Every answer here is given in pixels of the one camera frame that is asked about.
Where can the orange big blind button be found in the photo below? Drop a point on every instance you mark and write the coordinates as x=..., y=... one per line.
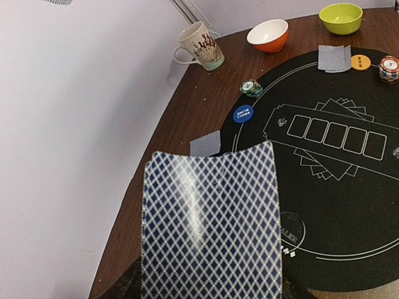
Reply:
x=360, y=62

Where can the orange poker chip stack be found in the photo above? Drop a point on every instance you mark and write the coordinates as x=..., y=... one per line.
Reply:
x=388, y=69

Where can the dealt blue card top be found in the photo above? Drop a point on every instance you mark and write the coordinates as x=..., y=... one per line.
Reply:
x=206, y=145

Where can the right aluminium post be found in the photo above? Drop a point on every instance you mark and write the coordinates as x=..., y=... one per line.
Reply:
x=192, y=14

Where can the orange white bowl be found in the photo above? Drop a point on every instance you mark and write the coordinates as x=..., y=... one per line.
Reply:
x=269, y=36

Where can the yellow green bowl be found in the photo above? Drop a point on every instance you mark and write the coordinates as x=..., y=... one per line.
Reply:
x=342, y=18

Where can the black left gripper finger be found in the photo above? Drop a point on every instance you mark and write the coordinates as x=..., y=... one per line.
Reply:
x=128, y=286

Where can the dealt blue card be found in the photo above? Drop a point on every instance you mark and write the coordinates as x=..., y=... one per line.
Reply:
x=334, y=59
x=206, y=145

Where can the clear acrylic dealer button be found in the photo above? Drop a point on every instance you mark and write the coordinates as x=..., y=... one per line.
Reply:
x=293, y=232

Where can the blue small blind button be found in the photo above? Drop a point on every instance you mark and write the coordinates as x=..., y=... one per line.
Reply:
x=243, y=114

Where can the green yellow poker chip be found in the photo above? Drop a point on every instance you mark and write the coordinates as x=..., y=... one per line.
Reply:
x=251, y=88

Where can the patterned ceramic mug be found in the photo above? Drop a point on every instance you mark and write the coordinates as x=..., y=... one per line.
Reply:
x=200, y=44

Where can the deck of blue cards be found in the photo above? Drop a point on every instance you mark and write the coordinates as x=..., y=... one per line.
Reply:
x=211, y=226

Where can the round black poker mat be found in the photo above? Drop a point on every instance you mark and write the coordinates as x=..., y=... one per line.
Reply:
x=335, y=140

